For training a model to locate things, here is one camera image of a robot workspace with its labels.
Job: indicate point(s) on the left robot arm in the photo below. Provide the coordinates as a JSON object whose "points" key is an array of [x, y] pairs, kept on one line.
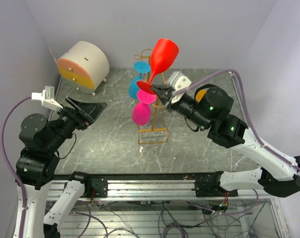
{"points": [[37, 163]]}

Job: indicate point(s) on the red wine glass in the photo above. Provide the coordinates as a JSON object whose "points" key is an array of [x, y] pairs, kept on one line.
{"points": [[163, 56]]}

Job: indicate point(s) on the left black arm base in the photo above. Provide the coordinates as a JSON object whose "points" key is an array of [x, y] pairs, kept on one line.
{"points": [[94, 185]]}

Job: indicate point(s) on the blue wine glass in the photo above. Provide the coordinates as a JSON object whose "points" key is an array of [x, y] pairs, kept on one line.
{"points": [[141, 68]]}

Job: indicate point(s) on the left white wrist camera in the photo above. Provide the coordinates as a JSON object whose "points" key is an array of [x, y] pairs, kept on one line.
{"points": [[47, 98]]}

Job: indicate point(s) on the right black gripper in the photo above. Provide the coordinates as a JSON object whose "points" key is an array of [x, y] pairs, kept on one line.
{"points": [[163, 92]]}

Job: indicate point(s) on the yellow wine glass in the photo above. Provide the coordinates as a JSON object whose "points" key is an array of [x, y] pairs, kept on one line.
{"points": [[200, 94]]}

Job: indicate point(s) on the round white mini drawer cabinet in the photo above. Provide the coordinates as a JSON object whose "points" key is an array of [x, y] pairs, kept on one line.
{"points": [[85, 66]]}

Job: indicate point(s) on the gold wire wine glass rack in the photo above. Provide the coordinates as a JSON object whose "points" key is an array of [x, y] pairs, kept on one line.
{"points": [[155, 131]]}

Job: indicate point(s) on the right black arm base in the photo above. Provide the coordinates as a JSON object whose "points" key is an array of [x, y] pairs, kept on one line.
{"points": [[208, 185]]}

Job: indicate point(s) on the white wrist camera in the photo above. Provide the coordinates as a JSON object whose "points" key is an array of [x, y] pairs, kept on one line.
{"points": [[47, 98], [176, 82]]}

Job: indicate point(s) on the pink wine glass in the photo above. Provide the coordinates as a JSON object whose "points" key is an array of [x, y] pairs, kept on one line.
{"points": [[142, 110]]}

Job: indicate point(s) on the aluminium mounting rail frame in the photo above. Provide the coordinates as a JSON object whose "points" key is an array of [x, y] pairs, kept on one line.
{"points": [[148, 186]]}

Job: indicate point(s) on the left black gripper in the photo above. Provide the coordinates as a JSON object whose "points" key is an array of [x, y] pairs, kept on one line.
{"points": [[90, 111]]}

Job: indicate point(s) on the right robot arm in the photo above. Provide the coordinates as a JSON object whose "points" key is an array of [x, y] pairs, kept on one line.
{"points": [[277, 173]]}

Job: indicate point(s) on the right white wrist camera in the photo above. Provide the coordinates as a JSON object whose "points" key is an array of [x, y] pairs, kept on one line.
{"points": [[176, 82]]}

